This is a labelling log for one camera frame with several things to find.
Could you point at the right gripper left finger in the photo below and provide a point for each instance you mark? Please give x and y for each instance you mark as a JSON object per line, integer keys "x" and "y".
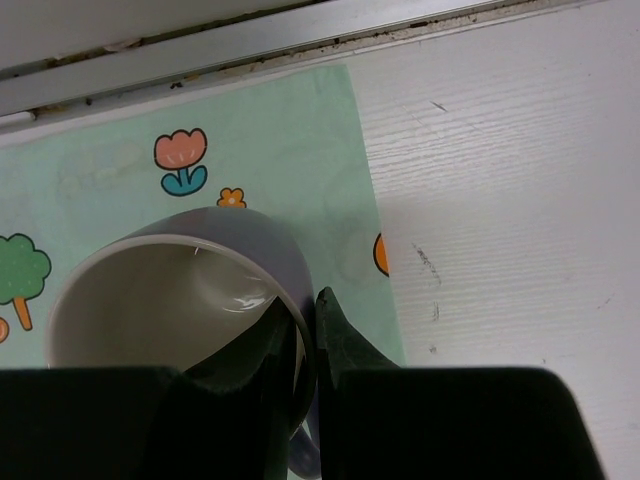
{"x": 251, "y": 381}

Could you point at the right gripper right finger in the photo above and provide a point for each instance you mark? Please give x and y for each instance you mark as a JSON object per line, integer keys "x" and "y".
{"x": 344, "y": 355}

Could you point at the purple mug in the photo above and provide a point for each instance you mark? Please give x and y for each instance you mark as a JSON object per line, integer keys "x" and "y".
{"x": 182, "y": 288}

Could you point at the green cartoon print cloth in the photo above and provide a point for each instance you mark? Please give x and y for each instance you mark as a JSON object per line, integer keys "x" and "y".
{"x": 290, "y": 148}

